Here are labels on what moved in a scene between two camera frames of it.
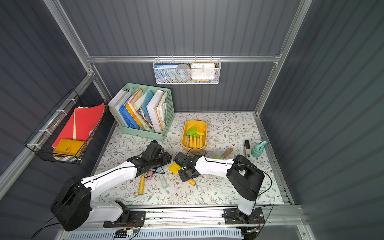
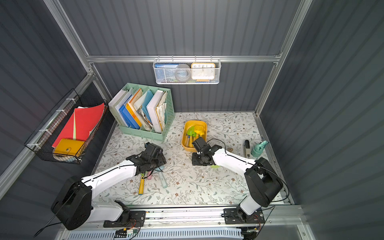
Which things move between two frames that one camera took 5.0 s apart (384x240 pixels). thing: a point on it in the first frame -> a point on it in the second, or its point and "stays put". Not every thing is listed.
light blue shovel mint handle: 160,170 stays put
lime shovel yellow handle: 191,131 stays put
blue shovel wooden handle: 188,140 stays put
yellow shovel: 174,169 -> 199,129
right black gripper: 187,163 -> 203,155
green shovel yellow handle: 141,190 stays put
